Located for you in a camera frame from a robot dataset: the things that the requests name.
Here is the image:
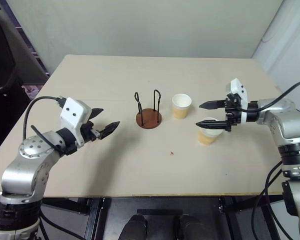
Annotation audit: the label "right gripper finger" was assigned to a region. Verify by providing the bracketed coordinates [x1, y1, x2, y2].
[199, 99, 227, 111]
[195, 119, 227, 131]

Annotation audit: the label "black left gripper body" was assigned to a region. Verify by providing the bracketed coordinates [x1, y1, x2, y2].
[78, 120, 102, 146]

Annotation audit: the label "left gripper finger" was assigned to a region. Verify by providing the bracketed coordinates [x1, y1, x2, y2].
[99, 121, 121, 140]
[89, 107, 104, 121]

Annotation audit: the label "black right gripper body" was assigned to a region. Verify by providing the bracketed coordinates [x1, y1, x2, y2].
[223, 96, 243, 133]

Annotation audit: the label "white tan paper cup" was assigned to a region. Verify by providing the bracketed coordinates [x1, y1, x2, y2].
[197, 116, 224, 146]
[171, 93, 192, 120]

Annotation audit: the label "grey slanted panel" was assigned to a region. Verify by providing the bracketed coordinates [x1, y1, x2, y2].
[0, 0, 51, 86]

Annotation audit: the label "dark rounded shape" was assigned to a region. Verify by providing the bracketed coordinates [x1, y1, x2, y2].
[118, 214, 148, 240]

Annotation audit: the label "black chair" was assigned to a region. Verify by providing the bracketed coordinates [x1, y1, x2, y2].
[0, 0, 24, 161]

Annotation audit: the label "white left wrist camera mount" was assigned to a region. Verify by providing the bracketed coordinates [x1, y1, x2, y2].
[59, 97, 92, 146]

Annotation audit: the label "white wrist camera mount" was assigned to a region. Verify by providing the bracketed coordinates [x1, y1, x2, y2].
[59, 97, 92, 146]
[225, 78, 249, 125]

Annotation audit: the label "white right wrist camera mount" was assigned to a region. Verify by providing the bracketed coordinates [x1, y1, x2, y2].
[225, 78, 249, 125]

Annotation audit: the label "brown cup holder stand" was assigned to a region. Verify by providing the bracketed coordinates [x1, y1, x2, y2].
[134, 89, 163, 130]

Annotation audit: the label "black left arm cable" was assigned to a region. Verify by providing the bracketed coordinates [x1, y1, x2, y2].
[23, 95, 66, 141]

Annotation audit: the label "black body cables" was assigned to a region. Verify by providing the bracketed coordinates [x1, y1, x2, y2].
[250, 159, 294, 240]

